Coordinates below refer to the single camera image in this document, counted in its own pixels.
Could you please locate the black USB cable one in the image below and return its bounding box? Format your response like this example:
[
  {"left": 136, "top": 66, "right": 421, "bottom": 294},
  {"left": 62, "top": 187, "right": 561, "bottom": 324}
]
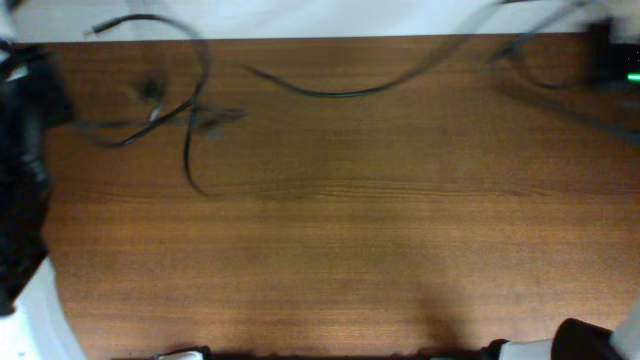
[{"left": 239, "top": 0, "right": 601, "bottom": 100}]

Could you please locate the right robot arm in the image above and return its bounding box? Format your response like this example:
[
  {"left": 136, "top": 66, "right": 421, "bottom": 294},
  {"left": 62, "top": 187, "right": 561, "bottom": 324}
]
[{"left": 477, "top": 1, "right": 639, "bottom": 360}]

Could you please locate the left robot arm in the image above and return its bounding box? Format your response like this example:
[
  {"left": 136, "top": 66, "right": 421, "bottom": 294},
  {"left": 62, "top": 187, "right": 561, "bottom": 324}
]
[{"left": 1, "top": 40, "right": 83, "bottom": 359}]

